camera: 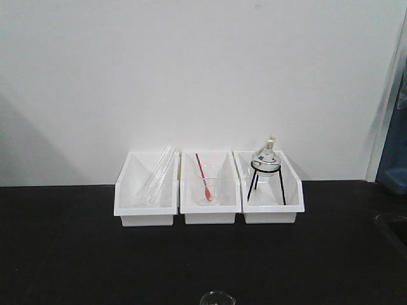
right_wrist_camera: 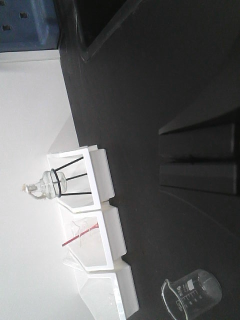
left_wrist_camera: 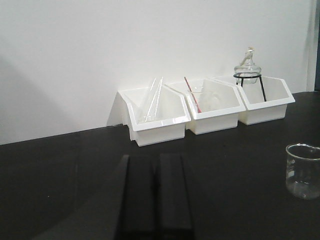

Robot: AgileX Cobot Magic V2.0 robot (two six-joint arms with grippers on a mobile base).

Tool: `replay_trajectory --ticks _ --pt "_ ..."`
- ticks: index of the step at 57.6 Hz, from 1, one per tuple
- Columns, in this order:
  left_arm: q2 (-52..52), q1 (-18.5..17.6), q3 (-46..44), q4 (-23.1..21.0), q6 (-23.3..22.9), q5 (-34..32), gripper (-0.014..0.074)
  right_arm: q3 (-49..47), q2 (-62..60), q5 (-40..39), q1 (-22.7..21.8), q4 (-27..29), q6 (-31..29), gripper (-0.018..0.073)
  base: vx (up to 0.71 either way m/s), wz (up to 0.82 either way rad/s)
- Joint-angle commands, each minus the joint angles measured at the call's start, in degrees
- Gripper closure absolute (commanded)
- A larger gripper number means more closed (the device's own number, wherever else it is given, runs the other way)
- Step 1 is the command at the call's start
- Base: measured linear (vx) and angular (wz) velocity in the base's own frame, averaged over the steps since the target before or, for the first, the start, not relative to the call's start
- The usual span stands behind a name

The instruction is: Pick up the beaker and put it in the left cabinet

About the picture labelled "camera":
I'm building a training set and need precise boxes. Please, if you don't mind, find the clear glass beaker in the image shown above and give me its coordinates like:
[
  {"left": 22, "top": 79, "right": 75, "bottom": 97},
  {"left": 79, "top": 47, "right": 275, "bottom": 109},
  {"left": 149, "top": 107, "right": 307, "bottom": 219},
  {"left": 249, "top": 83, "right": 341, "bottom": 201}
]
[{"left": 199, "top": 290, "right": 236, "bottom": 305}]

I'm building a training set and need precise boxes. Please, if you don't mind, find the glass beaker in bin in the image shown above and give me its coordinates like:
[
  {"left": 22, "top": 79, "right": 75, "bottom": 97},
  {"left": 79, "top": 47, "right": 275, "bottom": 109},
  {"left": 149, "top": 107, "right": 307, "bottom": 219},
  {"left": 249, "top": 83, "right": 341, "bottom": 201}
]
[{"left": 193, "top": 164, "right": 219, "bottom": 206}]

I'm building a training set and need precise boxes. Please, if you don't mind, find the blue cabinet at right edge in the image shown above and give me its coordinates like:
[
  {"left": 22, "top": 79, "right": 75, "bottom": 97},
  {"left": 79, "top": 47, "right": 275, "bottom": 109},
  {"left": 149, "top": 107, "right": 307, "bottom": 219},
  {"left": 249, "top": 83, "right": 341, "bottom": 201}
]
[{"left": 376, "top": 67, "right": 406, "bottom": 195}]

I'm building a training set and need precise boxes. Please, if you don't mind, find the middle white plastic bin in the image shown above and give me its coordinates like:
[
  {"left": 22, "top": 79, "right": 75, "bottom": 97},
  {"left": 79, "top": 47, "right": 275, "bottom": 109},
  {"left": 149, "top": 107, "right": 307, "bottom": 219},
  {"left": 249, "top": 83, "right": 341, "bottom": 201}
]
[{"left": 179, "top": 151, "right": 242, "bottom": 224}]

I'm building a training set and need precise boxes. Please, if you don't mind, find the white plastic bin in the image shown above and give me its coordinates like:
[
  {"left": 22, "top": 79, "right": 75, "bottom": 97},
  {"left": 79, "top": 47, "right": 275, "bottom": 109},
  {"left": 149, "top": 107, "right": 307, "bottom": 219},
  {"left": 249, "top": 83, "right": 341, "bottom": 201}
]
[
  {"left": 179, "top": 151, "right": 242, "bottom": 224},
  {"left": 232, "top": 151, "right": 305, "bottom": 224},
  {"left": 114, "top": 151, "right": 179, "bottom": 227}
]

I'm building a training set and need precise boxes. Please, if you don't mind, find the red glass thermometer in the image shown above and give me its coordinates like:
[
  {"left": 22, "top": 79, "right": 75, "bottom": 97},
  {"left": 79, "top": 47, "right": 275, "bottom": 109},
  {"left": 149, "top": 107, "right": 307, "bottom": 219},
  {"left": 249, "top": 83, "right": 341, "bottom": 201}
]
[{"left": 195, "top": 153, "right": 212, "bottom": 202}]

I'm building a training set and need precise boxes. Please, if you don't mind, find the glass alcohol lamp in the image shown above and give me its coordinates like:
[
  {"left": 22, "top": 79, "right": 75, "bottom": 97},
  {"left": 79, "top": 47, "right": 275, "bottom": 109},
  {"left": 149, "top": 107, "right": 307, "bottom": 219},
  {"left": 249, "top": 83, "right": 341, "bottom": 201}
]
[{"left": 251, "top": 137, "right": 281, "bottom": 177}]

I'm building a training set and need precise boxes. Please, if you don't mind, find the left white plastic bin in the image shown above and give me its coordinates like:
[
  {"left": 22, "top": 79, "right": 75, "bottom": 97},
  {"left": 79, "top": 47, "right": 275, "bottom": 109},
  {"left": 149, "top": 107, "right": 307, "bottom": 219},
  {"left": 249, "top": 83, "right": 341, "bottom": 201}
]
[{"left": 114, "top": 151, "right": 179, "bottom": 227}]

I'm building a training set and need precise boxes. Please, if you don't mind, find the glass test tubes bundle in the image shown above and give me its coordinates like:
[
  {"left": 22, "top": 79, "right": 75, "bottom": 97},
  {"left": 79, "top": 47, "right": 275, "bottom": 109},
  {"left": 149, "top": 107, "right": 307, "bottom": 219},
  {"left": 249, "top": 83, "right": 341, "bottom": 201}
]
[{"left": 131, "top": 145, "right": 176, "bottom": 207}]

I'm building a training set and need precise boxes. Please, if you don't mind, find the right white plastic bin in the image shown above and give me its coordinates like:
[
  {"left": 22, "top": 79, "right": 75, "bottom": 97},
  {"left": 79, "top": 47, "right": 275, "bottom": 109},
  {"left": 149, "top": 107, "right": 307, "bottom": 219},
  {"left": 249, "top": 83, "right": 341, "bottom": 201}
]
[{"left": 232, "top": 151, "right": 305, "bottom": 224}]

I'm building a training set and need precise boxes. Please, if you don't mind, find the black wire tripod stand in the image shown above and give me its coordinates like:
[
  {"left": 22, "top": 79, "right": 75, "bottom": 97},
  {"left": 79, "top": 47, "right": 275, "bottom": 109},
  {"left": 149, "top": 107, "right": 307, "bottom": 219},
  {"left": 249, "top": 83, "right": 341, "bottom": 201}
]
[{"left": 247, "top": 161, "right": 287, "bottom": 205}]

